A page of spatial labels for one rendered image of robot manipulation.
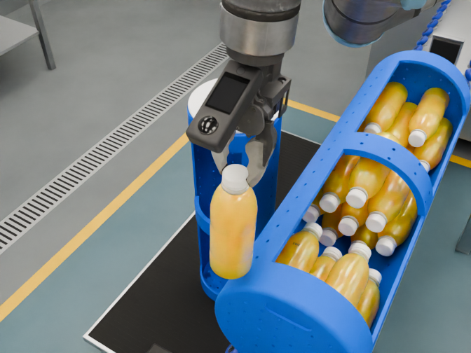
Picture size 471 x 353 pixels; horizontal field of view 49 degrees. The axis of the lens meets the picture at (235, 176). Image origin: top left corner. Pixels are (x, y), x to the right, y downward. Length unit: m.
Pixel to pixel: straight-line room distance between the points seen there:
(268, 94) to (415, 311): 1.84
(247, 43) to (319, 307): 0.45
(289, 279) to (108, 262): 1.70
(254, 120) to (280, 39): 0.11
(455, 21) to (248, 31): 1.86
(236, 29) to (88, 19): 3.86
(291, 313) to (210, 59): 3.03
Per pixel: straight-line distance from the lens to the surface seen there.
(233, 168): 0.75
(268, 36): 0.60
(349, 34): 0.71
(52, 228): 2.71
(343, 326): 0.88
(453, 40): 1.92
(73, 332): 2.33
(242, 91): 0.63
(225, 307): 0.97
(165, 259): 2.27
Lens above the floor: 1.95
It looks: 44 degrees down
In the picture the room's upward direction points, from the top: straight up
